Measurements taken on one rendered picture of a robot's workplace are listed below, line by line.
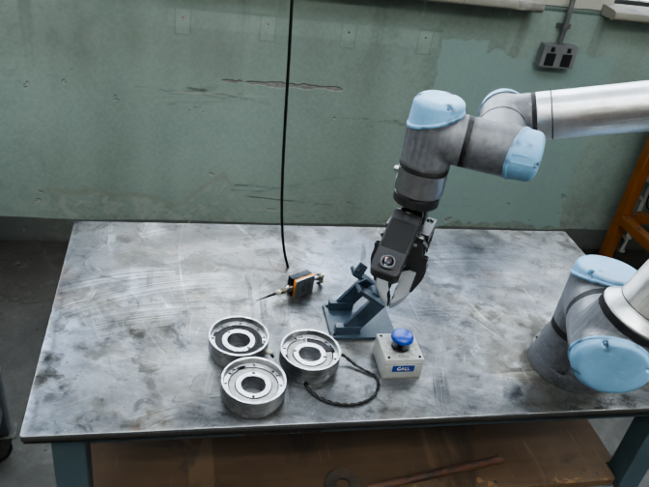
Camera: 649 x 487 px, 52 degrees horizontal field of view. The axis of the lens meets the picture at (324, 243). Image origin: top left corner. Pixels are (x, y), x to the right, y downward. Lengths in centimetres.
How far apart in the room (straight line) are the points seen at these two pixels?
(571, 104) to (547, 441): 78
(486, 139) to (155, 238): 80
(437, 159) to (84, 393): 65
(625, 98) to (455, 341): 54
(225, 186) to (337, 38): 75
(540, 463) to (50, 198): 209
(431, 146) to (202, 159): 186
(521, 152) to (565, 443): 80
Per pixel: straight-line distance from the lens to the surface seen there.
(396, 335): 116
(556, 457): 154
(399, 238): 99
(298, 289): 131
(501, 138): 95
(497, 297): 147
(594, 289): 119
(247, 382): 111
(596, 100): 107
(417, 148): 96
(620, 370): 111
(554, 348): 128
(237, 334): 119
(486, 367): 127
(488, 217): 317
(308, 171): 279
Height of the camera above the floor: 160
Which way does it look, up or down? 32 degrees down
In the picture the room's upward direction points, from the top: 9 degrees clockwise
